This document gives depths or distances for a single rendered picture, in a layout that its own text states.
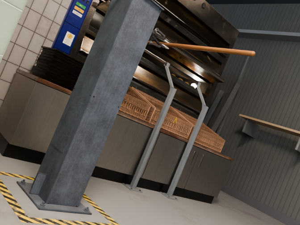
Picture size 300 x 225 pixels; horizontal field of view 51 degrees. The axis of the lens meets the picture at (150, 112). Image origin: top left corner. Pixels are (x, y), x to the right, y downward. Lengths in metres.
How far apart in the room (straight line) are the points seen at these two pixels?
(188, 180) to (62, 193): 1.82
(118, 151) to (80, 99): 1.04
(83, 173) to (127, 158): 1.01
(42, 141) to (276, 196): 3.81
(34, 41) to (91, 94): 1.23
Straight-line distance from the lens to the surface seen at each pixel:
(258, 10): 6.60
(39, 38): 2.77
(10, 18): 1.07
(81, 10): 2.88
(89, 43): 2.95
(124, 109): 2.62
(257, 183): 5.37
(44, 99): 2.26
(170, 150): 2.99
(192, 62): 3.53
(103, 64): 1.64
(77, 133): 1.64
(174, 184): 3.11
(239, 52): 1.96
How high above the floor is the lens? 0.58
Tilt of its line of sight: 2 degrees up
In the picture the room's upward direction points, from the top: 23 degrees clockwise
